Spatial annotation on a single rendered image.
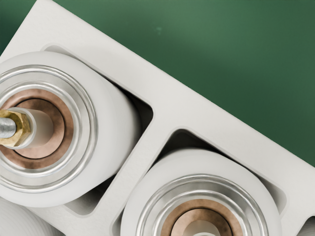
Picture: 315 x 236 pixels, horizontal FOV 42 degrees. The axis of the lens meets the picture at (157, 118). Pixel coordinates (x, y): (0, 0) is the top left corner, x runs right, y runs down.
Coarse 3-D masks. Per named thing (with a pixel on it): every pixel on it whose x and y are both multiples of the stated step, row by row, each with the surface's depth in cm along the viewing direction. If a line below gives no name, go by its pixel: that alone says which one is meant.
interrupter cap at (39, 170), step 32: (32, 64) 24; (0, 96) 24; (32, 96) 24; (64, 96) 24; (64, 128) 24; (96, 128) 24; (0, 160) 24; (32, 160) 24; (64, 160) 24; (32, 192) 24
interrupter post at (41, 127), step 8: (24, 112) 21; (32, 112) 22; (40, 112) 23; (32, 120) 21; (40, 120) 22; (48, 120) 24; (32, 128) 21; (40, 128) 22; (48, 128) 23; (32, 136) 21; (40, 136) 22; (48, 136) 24; (24, 144) 21; (32, 144) 22; (40, 144) 23
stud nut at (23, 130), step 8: (0, 112) 20; (8, 112) 20; (16, 112) 20; (16, 120) 20; (24, 120) 21; (16, 128) 20; (24, 128) 20; (16, 136) 20; (24, 136) 21; (8, 144) 20; (16, 144) 21
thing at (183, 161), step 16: (160, 160) 32; (176, 160) 25; (192, 160) 24; (208, 160) 24; (224, 160) 24; (144, 176) 28; (160, 176) 24; (176, 176) 24; (224, 176) 24; (240, 176) 24; (144, 192) 24; (256, 192) 24; (128, 208) 24; (272, 208) 24; (128, 224) 24; (272, 224) 24
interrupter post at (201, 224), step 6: (192, 222) 24; (198, 222) 23; (204, 222) 23; (186, 228) 23; (192, 228) 22; (198, 228) 22; (204, 228) 22; (210, 228) 22; (216, 228) 23; (186, 234) 22; (192, 234) 21; (198, 234) 21; (204, 234) 21; (210, 234) 21; (216, 234) 21
